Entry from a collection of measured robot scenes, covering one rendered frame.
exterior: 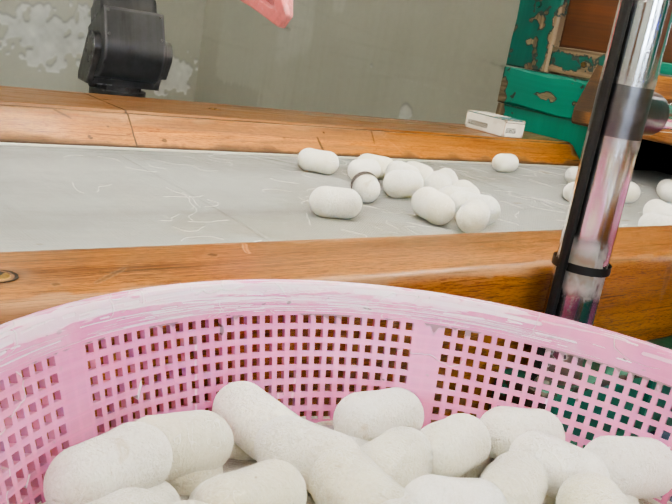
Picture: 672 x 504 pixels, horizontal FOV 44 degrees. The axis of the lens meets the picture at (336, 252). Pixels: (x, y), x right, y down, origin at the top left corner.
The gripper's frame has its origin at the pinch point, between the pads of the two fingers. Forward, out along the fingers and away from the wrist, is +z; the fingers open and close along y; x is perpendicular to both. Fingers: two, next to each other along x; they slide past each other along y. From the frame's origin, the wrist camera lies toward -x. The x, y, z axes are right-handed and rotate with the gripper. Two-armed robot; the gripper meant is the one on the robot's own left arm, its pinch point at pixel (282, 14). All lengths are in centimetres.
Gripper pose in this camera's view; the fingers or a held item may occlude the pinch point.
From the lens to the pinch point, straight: 68.0
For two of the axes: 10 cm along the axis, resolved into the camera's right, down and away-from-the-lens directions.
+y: 7.7, -0.4, 6.3
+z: 3.6, 8.5, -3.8
